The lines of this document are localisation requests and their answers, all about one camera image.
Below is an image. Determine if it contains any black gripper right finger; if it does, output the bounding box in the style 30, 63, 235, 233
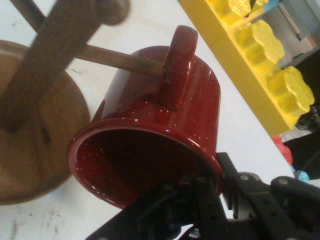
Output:
216, 151, 320, 240

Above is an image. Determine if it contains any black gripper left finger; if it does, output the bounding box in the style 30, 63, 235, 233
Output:
87, 174, 232, 240

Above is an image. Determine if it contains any red speckled enamel mug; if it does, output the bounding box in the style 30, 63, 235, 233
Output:
67, 24, 225, 210

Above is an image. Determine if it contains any yellow studded building block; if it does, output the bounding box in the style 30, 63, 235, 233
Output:
179, 0, 316, 138

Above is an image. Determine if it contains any brown wooden mug tree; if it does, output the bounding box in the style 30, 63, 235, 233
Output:
0, 0, 166, 206

